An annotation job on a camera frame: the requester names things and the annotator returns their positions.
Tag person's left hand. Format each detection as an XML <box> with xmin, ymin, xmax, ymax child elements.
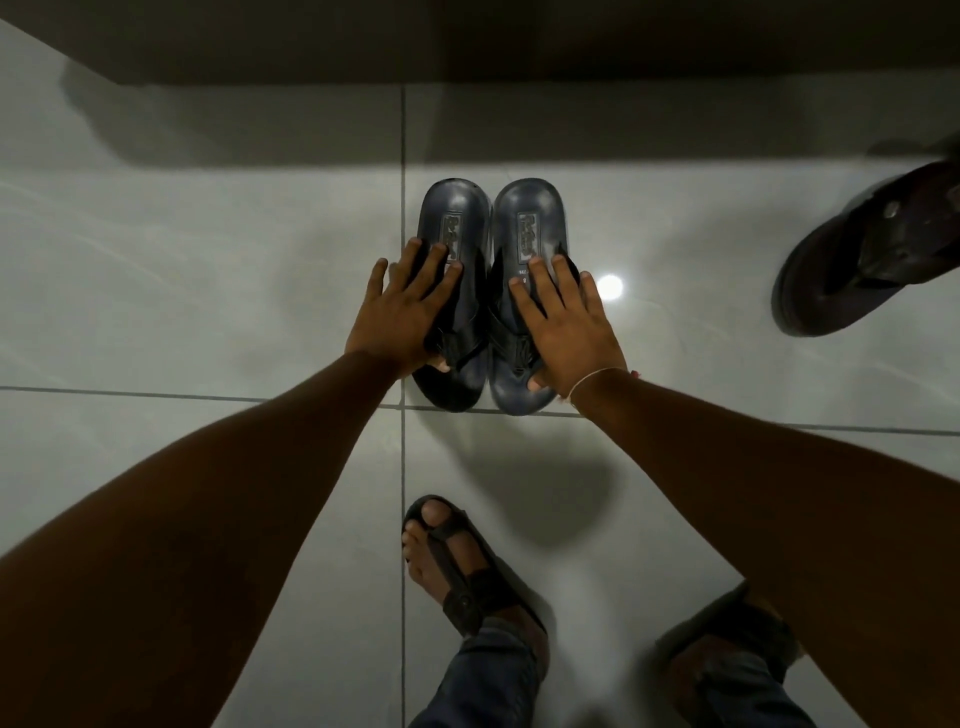
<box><xmin>344</xmin><ymin>237</ymin><xmax>465</xmax><ymax>378</ymax></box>

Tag person's right hand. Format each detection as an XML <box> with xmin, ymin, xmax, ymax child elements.
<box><xmin>507</xmin><ymin>254</ymin><xmax>633</xmax><ymax>399</ymax></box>

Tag dark blue slipper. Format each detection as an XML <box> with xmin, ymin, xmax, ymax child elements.
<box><xmin>486</xmin><ymin>177</ymin><xmax>583</xmax><ymax>417</ymax></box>
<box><xmin>410</xmin><ymin>177</ymin><xmax>494</xmax><ymax>413</ymax></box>

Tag person's left forearm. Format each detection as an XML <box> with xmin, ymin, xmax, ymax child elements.
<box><xmin>0</xmin><ymin>351</ymin><xmax>400</xmax><ymax>728</ymax></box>

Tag person's right forearm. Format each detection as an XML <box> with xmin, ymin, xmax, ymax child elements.
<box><xmin>571</xmin><ymin>369</ymin><xmax>960</xmax><ymax>728</ymax></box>

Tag white thread wristband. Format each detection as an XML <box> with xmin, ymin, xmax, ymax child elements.
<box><xmin>566</xmin><ymin>366</ymin><xmax>640</xmax><ymax>403</ymax></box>

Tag person's left foot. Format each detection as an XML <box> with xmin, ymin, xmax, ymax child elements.
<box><xmin>400</xmin><ymin>499</ymin><xmax>552</xmax><ymax>680</ymax></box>

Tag person's foot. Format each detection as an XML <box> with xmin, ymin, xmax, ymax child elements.
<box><xmin>660</xmin><ymin>596</ymin><xmax>800</xmax><ymax>725</ymax></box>
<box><xmin>400</xmin><ymin>499</ymin><xmax>552</xmax><ymax>680</ymax></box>

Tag dark brown sandal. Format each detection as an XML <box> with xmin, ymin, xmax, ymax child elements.
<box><xmin>770</xmin><ymin>159</ymin><xmax>960</xmax><ymax>338</ymax></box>

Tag blue jeans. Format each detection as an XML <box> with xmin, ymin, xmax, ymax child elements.
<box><xmin>408</xmin><ymin>616</ymin><xmax>819</xmax><ymax>728</ymax></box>

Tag person's right foot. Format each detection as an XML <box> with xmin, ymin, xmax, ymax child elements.
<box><xmin>660</xmin><ymin>596</ymin><xmax>800</xmax><ymax>725</ymax></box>

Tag black strap sandal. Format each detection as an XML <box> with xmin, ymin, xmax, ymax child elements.
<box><xmin>402</xmin><ymin>494</ymin><xmax>550</xmax><ymax>640</ymax></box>
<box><xmin>655</xmin><ymin>580</ymin><xmax>805</xmax><ymax>680</ymax></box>

